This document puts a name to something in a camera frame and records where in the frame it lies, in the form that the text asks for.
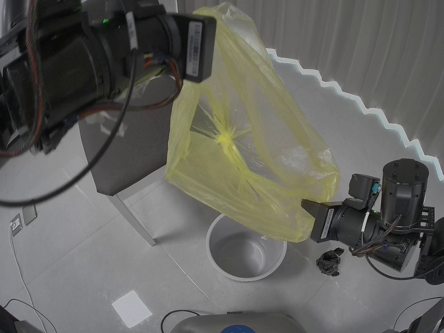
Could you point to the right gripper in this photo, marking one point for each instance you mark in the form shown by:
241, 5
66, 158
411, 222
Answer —
341, 224

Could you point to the grey and white chair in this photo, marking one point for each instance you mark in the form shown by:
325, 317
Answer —
131, 151

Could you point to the yellow plastic bag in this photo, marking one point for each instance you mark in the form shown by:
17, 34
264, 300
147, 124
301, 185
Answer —
277, 134

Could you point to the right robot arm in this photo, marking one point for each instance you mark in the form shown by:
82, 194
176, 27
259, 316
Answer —
402, 193

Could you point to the white trash bin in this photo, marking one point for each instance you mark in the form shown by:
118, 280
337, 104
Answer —
242, 255

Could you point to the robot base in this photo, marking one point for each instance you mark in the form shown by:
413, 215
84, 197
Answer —
242, 323

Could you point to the black plastic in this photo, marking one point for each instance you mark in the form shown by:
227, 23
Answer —
329, 262

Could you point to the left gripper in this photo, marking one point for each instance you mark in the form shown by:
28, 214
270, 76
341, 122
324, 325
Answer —
152, 40

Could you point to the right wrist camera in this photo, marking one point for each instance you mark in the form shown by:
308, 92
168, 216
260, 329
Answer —
362, 189

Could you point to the white curtain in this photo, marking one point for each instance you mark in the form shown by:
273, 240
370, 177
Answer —
347, 47

